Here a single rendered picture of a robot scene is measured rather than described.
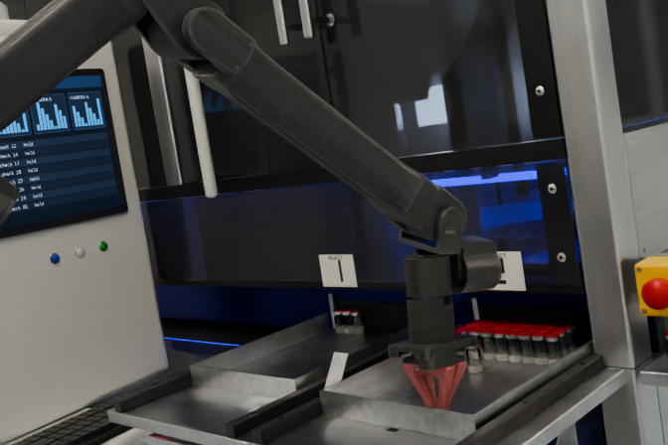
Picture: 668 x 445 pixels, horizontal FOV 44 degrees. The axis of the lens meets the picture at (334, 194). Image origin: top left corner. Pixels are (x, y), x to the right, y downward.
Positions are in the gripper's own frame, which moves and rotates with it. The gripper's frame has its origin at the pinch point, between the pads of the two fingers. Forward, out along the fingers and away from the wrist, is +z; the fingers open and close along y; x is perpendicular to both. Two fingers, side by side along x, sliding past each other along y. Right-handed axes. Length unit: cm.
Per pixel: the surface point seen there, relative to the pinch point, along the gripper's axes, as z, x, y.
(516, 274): -14.4, 3.9, 26.3
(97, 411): 8, 76, -4
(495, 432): 1.0, -8.4, -0.2
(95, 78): -57, 91, 9
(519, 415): 0.3, -8.3, 5.1
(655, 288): -13.1, -18.4, 23.3
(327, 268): -15, 43, 26
